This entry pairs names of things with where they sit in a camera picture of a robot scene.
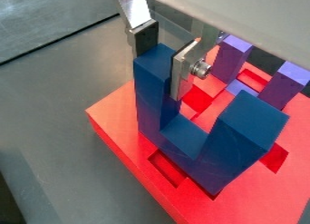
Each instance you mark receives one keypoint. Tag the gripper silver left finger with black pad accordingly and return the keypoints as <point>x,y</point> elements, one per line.
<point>142,28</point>

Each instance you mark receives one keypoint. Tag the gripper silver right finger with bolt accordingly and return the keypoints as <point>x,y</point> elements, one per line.
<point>188,59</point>

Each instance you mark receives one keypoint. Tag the blue U-shaped block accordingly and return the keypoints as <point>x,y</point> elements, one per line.
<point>213,156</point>

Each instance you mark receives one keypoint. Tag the red slotted board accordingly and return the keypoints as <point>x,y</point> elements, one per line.
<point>269,194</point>

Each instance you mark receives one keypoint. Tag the purple U-shaped block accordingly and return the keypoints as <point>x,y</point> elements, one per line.
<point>289,78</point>

